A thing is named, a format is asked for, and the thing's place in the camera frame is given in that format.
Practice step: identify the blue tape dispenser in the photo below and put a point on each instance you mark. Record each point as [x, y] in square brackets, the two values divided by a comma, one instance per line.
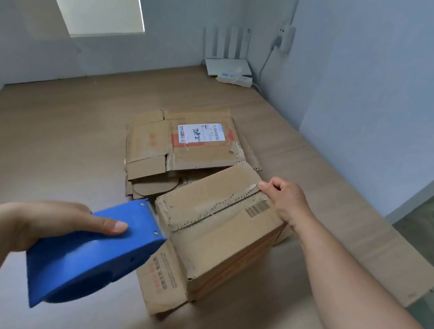
[97, 258]

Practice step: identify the stack of cardboard boxes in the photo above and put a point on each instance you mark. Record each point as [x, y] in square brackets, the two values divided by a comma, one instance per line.
[144, 188]

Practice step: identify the white router with antennas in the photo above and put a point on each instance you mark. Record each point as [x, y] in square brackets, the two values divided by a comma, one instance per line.
[228, 64]

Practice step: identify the person's right forearm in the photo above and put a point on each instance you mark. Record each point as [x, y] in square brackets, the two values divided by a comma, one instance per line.
[361, 314]

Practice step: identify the red-printed cardboard box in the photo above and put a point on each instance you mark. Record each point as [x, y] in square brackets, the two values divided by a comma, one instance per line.
[227, 233]

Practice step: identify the white power strip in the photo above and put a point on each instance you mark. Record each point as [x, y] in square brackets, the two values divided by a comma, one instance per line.
[239, 80]

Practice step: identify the person's left hand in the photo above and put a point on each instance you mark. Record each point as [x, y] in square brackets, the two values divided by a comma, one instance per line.
[53, 223]

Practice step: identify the person's right hand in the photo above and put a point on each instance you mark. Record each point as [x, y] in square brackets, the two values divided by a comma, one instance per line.
[288, 201]

